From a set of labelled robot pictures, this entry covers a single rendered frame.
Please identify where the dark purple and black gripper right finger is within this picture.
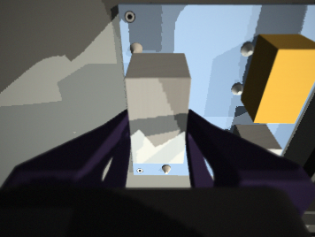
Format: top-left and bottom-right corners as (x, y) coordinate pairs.
(185, 109), (315, 217)

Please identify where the grey rectangular block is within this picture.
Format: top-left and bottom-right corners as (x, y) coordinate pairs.
(125, 53), (191, 164)
(233, 125), (282, 155)

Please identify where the yellow block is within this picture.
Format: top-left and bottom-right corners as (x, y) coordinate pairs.
(241, 34), (315, 123)

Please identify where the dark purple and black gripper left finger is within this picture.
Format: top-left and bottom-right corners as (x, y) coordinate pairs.
(0, 110), (131, 188)

